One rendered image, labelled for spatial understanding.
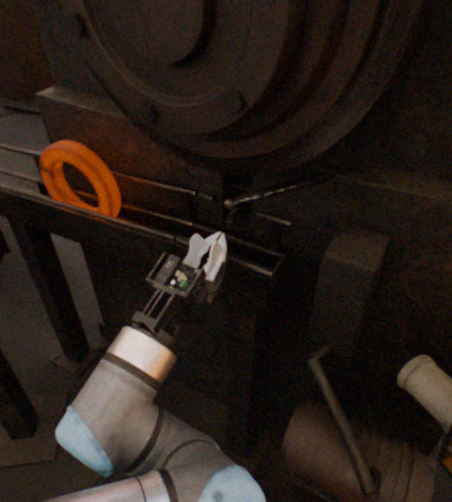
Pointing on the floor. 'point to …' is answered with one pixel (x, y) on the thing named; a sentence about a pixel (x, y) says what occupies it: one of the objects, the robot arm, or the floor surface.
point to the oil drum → (12, 48)
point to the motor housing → (406, 488)
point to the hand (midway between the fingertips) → (219, 241)
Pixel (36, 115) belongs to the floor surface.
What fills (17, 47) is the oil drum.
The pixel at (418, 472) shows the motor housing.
